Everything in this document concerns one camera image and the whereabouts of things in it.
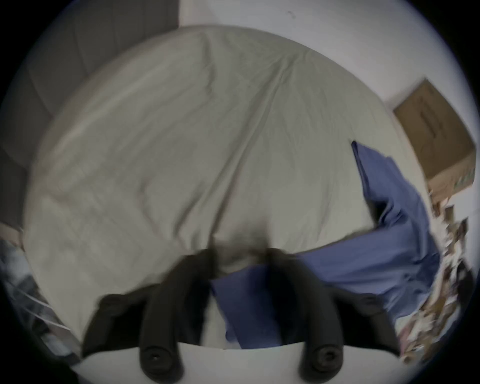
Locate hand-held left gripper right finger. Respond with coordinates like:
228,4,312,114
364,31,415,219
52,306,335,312
262,248,400,383

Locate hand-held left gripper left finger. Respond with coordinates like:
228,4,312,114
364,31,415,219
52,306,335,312
81,248,219,383

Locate dark blue shirt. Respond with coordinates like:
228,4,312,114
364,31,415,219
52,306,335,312
210,140,440,349

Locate bed with beige sheet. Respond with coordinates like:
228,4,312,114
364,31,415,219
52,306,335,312
23,25,432,349

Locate brown cardboard carton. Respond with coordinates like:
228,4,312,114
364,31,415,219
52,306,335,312
393,78,477,199

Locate grey padded headboard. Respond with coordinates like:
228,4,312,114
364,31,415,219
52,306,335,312
0,0,181,229

